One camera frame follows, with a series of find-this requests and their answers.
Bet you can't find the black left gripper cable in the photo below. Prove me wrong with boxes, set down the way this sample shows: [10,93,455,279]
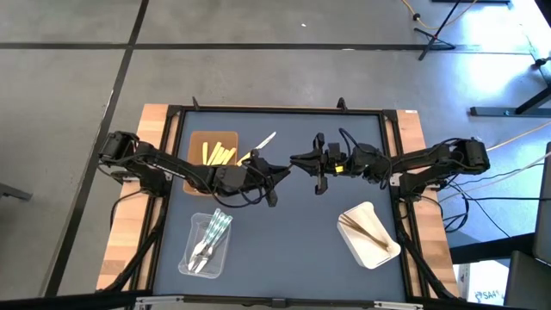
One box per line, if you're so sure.
[213,189,269,209]

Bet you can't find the clear plastic bin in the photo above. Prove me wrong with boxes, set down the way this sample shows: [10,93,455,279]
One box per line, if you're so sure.
[177,212,233,280]

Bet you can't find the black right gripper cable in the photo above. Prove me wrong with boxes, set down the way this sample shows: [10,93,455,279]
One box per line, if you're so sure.
[337,127,361,151]

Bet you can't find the gold knife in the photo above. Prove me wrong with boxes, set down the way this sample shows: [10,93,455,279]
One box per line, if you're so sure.
[339,214,375,240]

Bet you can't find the gold utensil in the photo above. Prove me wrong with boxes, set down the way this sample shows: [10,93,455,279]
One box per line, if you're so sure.
[339,217,391,253]

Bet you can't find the white plastic bin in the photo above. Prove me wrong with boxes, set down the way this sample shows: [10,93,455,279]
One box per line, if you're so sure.
[336,201,402,270]

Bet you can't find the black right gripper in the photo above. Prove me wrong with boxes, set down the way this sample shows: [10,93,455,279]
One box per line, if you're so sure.
[290,131,392,196]

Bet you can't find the black table frame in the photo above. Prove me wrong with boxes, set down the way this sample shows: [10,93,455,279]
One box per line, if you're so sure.
[96,96,460,310]

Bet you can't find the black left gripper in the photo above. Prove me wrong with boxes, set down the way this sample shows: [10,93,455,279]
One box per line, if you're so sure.
[214,149,293,208]

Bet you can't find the dark grey chair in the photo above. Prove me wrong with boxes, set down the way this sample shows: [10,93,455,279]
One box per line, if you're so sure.
[503,141,551,310]

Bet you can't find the black floor cables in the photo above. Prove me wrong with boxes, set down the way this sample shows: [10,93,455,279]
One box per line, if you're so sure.
[438,167,551,238]

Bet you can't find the gold spoon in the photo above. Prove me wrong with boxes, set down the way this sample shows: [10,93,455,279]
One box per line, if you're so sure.
[339,219,388,251]

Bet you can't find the black desk leg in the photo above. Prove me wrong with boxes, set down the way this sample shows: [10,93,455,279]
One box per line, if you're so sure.
[449,232,537,264]

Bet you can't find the teal-patterned handle fork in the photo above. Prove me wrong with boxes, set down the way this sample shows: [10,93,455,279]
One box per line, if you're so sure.
[191,214,232,275]

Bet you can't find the yellow floor cable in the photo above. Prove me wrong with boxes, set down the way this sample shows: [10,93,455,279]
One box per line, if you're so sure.
[399,0,479,31]

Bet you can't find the white printed box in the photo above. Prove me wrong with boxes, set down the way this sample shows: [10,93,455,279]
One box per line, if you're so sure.
[458,262,509,307]

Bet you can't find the gold fork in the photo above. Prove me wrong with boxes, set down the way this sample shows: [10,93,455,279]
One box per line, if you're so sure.
[338,214,380,246]

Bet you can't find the white power cable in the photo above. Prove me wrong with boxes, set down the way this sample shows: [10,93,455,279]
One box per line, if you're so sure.
[438,152,551,202]
[486,120,551,152]

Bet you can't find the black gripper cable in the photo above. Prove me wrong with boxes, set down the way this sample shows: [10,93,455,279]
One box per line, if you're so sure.
[213,189,269,209]
[337,127,361,151]

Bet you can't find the black desk base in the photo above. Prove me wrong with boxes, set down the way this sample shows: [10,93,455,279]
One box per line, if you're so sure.
[468,84,551,117]

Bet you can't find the blue-grey table mat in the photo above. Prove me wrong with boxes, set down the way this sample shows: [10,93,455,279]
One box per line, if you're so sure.
[152,110,408,302]

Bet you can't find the teal-patterned handle knife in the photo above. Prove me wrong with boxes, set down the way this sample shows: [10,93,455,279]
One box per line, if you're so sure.
[204,214,234,259]

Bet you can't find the black tripod stand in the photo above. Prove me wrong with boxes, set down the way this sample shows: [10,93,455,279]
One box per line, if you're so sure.
[412,0,461,61]

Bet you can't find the orange plastic bin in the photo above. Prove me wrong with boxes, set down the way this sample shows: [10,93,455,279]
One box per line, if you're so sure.
[183,130,240,197]

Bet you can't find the grey floor object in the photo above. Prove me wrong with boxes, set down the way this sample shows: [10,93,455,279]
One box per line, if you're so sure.
[0,183,34,202]

